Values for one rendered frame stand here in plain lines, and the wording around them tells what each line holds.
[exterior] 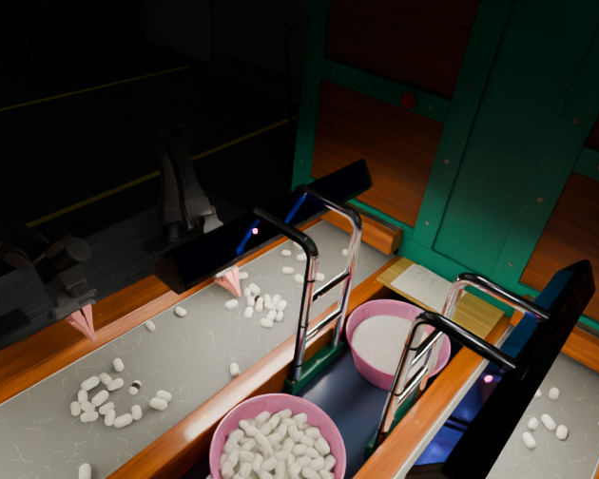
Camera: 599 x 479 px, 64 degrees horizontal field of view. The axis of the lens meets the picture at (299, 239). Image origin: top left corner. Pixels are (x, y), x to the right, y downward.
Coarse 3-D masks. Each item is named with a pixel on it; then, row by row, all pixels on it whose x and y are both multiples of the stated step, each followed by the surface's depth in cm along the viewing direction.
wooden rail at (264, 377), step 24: (360, 288) 136; (384, 288) 139; (264, 360) 112; (288, 360) 113; (240, 384) 106; (264, 384) 107; (216, 408) 101; (168, 432) 95; (192, 432) 96; (144, 456) 91; (168, 456) 91; (192, 456) 97
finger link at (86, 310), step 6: (66, 306) 102; (72, 306) 102; (78, 306) 103; (84, 306) 104; (90, 306) 105; (60, 312) 101; (66, 312) 101; (72, 312) 102; (84, 312) 104; (90, 312) 104; (60, 318) 101; (84, 318) 108; (90, 318) 105; (90, 324) 105; (90, 330) 105
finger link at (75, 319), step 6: (84, 300) 108; (90, 300) 109; (78, 312) 103; (66, 318) 105; (72, 318) 102; (78, 318) 103; (72, 324) 106; (78, 324) 103; (84, 324) 104; (84, 330) 106; (90, 336) 105
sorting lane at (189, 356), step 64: (320, 256) 150; (384, 256) 154; (192, 320) 123; (256, 320) 125; (64, 384) 104; (128, 384) 106; (192, 384) 108; (0, 448) 92; (64, 448) 93; (128, 448) 94
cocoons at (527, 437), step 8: (536, 392) 113; (552, 392) 113; (544, 416) 108; (528, 424) 106; (536, 424) 106; (544, 424) 107; (552, 424) 106; (528, 432) 104; (560, 432) 105; (528, 440) 102
